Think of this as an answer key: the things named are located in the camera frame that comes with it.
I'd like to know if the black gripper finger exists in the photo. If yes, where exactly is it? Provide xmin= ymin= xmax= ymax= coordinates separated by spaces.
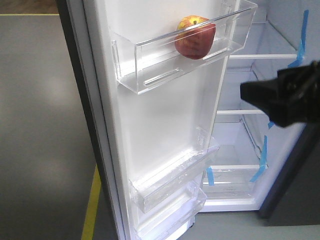
xmin=240 ymin=60 xmax=320 ymax=128

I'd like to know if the red yellow apple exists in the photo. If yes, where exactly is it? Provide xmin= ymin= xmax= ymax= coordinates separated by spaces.
xmin=174 ymin=15 xmax=216 ymax=60

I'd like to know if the fridge door white interior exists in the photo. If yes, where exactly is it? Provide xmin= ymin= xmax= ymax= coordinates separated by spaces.
xmin=56 ymin=0 xmax=260 ymax=240

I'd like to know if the dark grey fridge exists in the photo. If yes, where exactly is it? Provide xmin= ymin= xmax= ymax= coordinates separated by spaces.
xmin=202 ymin=0 xmax=320 ymax=226

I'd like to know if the clear lower door bin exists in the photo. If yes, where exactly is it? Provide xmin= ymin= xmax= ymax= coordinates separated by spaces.
xmin=129 ymin=127 xmax=220 ymax=214

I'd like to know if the clear door bin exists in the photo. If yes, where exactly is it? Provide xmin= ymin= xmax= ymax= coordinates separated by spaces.
xmin=111 ymin=0 xmax=258 ymax=95
xmin=129 ymin=127 xmax=220 ymax=214

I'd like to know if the clear upper door bin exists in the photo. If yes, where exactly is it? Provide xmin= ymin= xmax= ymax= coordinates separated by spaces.
xmin=111 ymin=0 xmax=258 ymax=95

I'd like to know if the yellow floor tape line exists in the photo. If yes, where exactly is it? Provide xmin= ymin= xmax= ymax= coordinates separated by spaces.
xmin=81 ymin=165 xmax=101 ymax=240

